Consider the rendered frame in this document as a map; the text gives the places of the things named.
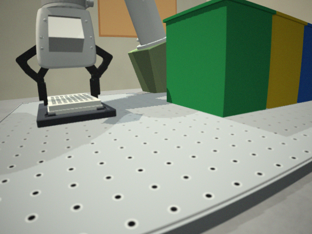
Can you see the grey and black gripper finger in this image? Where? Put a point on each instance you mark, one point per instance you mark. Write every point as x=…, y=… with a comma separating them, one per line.
x=38, y=77
x=97, y=72

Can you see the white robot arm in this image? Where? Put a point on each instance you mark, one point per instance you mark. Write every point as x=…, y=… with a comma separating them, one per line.
x=66, y=34

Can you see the blue open-top bin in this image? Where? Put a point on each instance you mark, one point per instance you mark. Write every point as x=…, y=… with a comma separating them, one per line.
x=305, y=83

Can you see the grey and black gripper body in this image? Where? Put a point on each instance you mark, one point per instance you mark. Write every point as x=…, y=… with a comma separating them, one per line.
x=59, y=60

